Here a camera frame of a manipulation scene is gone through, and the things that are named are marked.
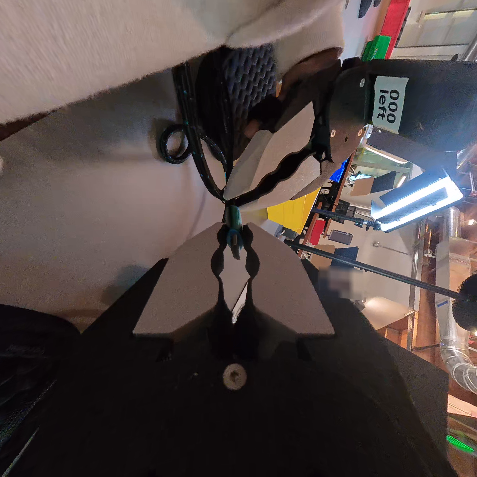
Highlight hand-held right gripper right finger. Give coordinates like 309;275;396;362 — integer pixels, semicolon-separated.
244;223;335;339

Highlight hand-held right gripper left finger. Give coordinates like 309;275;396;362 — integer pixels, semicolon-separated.
132;222;235;341

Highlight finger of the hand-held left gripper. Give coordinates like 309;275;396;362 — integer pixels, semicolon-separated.
238;150;323;210
223;102;317;202

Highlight yellow plastic bin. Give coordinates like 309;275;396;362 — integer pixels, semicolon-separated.
268;188;322;235

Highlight black braided cable green plugs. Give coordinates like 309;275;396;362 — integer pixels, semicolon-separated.
159;61;246;260

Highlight person's left forearm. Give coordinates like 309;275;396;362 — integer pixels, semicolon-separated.
0;0;345;125

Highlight person's left hand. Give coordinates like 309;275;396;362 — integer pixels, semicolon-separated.
278;48;343;112

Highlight blue plastic bin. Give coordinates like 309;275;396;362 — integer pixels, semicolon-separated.
330;158;353;184

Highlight green plastic bin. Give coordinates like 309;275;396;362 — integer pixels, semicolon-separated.
361;35;392;62

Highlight studio light panel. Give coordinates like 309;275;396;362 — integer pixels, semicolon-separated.
371;175;464;233

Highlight black pole with fuzzy end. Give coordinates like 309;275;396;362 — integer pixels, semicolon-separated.
285;239;477;330

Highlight silver air duct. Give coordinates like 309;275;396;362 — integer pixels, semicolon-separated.
434;207;477;396

